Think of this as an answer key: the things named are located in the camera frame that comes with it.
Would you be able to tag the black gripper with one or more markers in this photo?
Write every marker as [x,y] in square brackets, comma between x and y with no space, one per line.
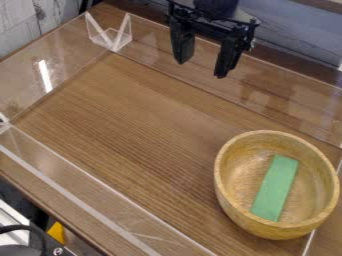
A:
[221,14]

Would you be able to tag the green rectangular block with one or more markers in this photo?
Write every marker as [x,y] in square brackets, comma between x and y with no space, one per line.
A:
[275,189]

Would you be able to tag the brown wooden bowl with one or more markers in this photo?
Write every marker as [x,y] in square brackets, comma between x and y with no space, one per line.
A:
[240,174]

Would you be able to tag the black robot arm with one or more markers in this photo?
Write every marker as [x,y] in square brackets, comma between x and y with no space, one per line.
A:
[218,35]

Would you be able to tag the yellow label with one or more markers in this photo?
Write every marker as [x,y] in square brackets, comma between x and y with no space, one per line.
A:
[57,232]

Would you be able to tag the clear acrylic corner bracket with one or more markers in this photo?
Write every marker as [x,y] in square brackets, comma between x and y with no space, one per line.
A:
[113,39]

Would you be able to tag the clear acrylic wall panel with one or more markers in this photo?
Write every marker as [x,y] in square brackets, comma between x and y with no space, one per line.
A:
[97,212]

